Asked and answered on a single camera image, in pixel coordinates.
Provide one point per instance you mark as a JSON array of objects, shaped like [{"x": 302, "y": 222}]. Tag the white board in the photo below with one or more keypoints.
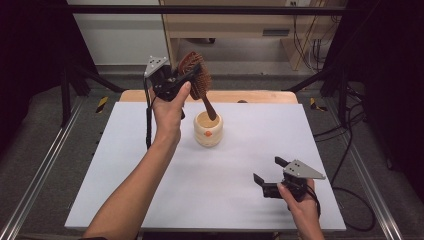
[{"x": 216, "y": 186}]

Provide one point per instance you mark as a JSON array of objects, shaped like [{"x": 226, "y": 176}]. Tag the person's left hand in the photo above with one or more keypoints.
[{"x": 170, "y": 113}]

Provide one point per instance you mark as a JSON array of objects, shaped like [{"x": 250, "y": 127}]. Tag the white cabinet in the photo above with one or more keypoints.
[{"x": 123, "y": 36}]

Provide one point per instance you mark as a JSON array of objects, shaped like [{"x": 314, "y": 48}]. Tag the light wooden table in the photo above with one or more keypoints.
[{"x": 260, "y": 96}]

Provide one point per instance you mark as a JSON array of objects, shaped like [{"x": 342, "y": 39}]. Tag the black horizontal frame bar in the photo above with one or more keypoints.
[{"x": 216, "y": 9}]

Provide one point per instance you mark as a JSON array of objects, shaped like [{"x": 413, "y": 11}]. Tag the black curtain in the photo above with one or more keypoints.
[
  {"x": 30, "y": 60},
  {"x": 393, "y": 83}
]

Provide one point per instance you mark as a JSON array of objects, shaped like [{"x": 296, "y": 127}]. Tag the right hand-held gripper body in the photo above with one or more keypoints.
[{"x": 296, "y": 181}]

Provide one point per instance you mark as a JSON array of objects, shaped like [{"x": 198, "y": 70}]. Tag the light wooden desk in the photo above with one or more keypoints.
[{"x": 233, "y": 25}]

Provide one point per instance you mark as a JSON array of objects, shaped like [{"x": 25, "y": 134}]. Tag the person's right hand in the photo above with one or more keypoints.
[{"x": 301, "y": 208}]

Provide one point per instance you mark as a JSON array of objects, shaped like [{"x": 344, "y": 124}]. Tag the yellow black striped tape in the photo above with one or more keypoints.
[
  {"x": 102, "y": 104},
  {"x": 315, "y": 104}
]

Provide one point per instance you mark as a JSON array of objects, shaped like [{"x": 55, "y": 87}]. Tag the cream ribbed ceramic cup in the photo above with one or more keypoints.
[{"x": 208, "y": 133}]

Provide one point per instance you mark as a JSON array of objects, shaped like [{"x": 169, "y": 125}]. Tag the aluminium rail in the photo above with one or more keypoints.
[
  {"x": 43, "y": 160},
  {"x": 370, "y": 180}
]

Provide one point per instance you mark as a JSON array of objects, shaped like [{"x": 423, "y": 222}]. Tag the black metal stand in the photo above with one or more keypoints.
[
  {"x": 341, "y": 93},
  {"x": 66, "y": 93}
]

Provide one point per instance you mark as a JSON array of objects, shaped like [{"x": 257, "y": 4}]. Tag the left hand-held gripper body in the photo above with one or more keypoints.
[{"x": 165, "y": 83}]

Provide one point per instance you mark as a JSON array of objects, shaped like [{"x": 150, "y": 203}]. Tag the brown wooden hairbrush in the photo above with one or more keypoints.
[{"x": 200, "y": 80}]

